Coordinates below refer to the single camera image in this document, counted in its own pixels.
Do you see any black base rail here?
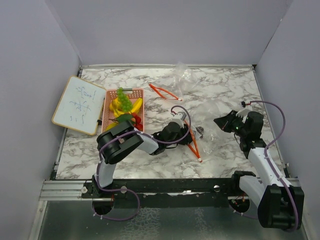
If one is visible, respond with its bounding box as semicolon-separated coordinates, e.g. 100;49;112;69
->
81;178;250;208

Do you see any yellow green fake starfruit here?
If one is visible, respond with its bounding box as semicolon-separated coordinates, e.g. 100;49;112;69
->
105;122;118;131

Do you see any red fake berry bunch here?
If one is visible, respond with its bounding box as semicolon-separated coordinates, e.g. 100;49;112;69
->
109;113;144;131

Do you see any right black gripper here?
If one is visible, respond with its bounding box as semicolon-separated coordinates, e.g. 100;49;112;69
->
214;109;249;138

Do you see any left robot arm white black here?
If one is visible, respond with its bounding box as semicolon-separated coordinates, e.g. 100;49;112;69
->
93;120;193;198

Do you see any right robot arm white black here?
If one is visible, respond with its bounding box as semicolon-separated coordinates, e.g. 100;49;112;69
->
214;110;305;231

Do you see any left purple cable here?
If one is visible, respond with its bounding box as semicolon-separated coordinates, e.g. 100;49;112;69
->
96;104;192;221

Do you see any pink plastic basket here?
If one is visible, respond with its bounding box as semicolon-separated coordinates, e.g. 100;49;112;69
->
101;88;145;132

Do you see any yellow fake banana bunch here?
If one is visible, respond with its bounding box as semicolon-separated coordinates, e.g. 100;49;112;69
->
113;98;143;117

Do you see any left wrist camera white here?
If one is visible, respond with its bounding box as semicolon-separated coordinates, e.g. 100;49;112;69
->
171;111;187;128

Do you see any green fake grape bunch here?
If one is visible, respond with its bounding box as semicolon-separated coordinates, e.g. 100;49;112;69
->
116;87;133;112

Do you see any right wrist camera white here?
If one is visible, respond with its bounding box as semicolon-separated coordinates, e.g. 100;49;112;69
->
236;101;252;118

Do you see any aluminium frame rail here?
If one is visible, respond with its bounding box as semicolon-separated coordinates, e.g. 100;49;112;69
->
39;180;86;201

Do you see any small whiteboard wooden frame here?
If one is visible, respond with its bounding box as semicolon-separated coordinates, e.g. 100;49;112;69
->
51;75;106;136

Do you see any zip bag with berries grapes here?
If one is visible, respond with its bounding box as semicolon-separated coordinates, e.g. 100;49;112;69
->
189;100;228;161

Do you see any zip bag with yellow fruit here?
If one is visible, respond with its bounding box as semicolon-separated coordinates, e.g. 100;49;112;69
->
148;62;200;102

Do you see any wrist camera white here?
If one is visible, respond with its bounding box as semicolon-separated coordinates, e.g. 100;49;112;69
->
236;101;252;118
171;111;187;128

